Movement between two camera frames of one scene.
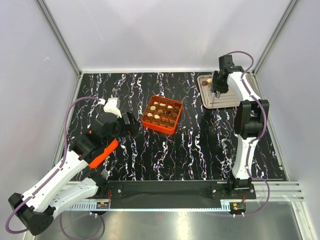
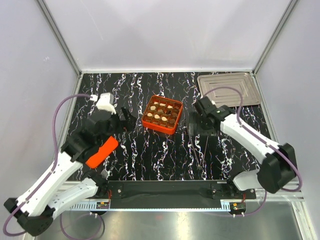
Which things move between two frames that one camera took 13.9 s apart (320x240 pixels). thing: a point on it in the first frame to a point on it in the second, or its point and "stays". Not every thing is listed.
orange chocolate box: [161, 114] stays
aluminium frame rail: [55, 28] stays
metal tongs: [217, 93] to [199, 165]
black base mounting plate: [140, 190] stays
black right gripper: [222, 89] to [195, 117]
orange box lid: [97, 160] stays
